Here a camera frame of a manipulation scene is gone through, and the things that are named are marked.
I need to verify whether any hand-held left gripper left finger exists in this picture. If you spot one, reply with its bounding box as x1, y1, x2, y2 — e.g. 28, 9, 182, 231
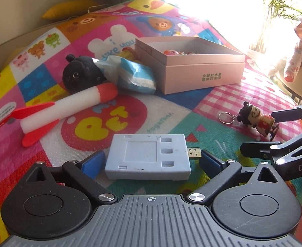
28, 152, 118, 204

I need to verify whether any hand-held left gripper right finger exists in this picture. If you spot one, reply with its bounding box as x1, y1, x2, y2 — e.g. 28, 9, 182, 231
187, 150, 278, 206

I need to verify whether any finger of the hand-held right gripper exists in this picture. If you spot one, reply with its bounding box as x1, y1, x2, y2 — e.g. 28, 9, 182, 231
240, 127, 302, 165
271, 100, 302, 125

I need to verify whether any doll keychain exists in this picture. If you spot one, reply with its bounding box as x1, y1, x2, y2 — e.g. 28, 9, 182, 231
218, 101, 280, 142

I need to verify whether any grey-blue plastic case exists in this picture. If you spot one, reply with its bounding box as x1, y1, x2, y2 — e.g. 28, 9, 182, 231
105, 134, 202, 181

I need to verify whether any white red foam rocket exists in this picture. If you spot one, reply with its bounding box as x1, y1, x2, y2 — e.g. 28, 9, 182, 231
12, 83, 118, 148

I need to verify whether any pink cardboard box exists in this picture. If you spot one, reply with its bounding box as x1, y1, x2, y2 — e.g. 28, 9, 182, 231
134, 36, 246, 95

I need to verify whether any black plush toy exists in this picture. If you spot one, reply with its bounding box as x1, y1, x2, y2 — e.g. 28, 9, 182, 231
63, 54, 108, 92

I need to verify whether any blue white tissue pack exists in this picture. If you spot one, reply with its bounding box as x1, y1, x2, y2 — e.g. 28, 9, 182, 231
93, 55, 157, 94

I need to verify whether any colourful printed play mat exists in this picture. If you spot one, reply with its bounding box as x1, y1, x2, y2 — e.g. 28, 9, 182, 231
0, 0, 302, 247

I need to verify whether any green potted plant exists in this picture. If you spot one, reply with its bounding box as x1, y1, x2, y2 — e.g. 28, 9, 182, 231
247, 0, 302, 67

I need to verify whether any yellow pillow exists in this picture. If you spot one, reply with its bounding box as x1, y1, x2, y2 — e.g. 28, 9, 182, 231
41, 0, 100, 20

